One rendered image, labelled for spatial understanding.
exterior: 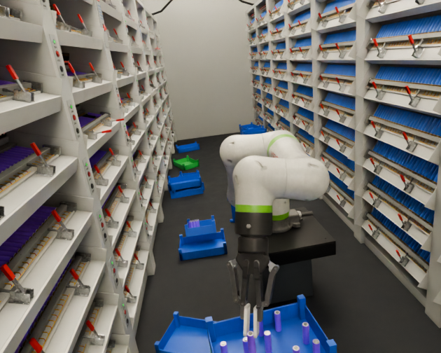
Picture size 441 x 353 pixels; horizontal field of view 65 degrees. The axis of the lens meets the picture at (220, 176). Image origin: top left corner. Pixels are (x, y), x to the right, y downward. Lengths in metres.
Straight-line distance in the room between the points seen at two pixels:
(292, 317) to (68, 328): 0.63
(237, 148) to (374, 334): 0.99
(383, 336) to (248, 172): 1.11
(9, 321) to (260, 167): 0.60
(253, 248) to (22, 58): 0.83
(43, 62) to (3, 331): 0.71
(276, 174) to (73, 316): 0.67
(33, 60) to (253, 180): 0.72
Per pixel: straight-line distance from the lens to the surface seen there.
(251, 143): 1.23
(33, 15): 1.16
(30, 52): 1.17
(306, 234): 1.66
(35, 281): 0.91
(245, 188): 0.81
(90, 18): 1.84
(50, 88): 1.15
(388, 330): 1.75
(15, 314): 0.83
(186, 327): 1.76
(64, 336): 1.04
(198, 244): 2.37
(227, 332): 1.11
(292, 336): 1.10
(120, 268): 1.59
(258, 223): 0.81
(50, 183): 0.97
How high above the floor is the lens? 1.18
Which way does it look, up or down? 19 degrees down
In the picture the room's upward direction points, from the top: 7 degrees counter-clockwise
